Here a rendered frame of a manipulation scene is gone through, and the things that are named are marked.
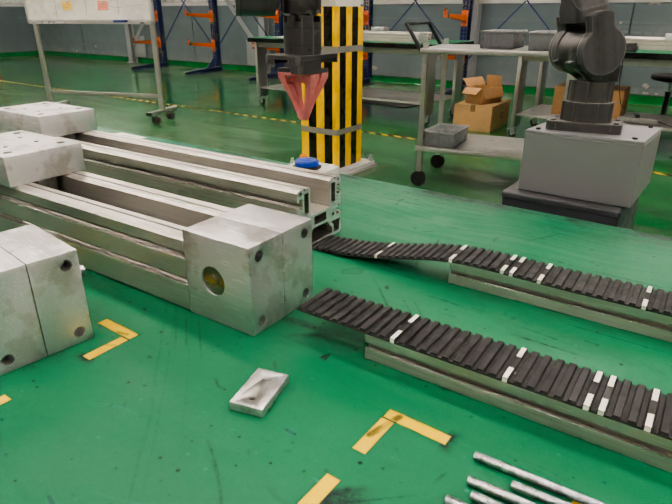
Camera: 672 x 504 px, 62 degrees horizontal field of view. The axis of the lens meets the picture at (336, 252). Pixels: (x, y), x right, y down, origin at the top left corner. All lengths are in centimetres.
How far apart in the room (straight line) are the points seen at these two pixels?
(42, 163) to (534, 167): 78
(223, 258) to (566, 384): 32
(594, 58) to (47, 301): 85
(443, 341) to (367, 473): 14
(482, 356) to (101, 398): 32
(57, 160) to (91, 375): 40
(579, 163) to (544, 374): 60
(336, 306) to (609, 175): 61
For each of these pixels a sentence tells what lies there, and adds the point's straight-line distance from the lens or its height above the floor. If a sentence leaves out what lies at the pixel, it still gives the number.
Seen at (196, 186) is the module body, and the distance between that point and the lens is 85.
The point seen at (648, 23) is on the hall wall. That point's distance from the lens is 816.
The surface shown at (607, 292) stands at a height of 81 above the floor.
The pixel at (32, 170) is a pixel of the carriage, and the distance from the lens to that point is 86.
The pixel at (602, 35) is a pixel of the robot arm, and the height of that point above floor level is 104.
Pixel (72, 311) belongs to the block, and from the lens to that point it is 59.
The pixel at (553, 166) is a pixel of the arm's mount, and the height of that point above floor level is 83.
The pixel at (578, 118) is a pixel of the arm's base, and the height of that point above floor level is 91.
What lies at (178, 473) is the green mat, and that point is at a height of 78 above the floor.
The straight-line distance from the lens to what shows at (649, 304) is 63.
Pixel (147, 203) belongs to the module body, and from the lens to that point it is 74.
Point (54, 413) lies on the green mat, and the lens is 52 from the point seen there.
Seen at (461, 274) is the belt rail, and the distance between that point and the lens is 67.
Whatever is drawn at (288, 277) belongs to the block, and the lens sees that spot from 58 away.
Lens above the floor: 108
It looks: 23 degrees down
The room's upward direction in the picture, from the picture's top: straight up
